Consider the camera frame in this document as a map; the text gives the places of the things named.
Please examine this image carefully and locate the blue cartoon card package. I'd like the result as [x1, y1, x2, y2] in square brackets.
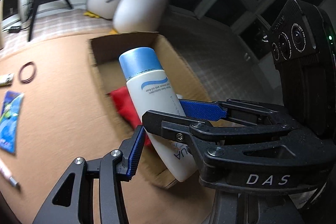
[0, 90, 24, 155]

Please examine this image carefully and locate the plaid bed sheet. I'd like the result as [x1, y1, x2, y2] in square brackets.
[0, 7, 274, 109]

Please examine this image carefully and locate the front penguin plush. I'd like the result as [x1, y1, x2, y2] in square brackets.
[110, 0, 169, 34]

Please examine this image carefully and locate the patterned white lighter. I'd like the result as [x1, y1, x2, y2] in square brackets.
[0, 73, 14, 87]

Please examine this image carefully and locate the black power strip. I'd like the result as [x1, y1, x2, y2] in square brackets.
[7, 26, 22, 34]

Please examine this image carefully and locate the black camera module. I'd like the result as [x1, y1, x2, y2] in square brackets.
[268, 0, 335, 141]

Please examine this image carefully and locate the red packet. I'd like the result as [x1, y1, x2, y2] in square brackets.
[109, 86, 142, 134]

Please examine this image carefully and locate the pink white tube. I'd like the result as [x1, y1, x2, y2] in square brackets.
[0, 159, 20, 189]

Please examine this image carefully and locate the maroon hair tie loop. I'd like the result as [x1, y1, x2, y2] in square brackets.
[18, 61, 37, 84]

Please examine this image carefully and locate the white sunscreen bottle blue cap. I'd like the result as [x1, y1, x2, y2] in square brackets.
[119, 47, 197, 182]

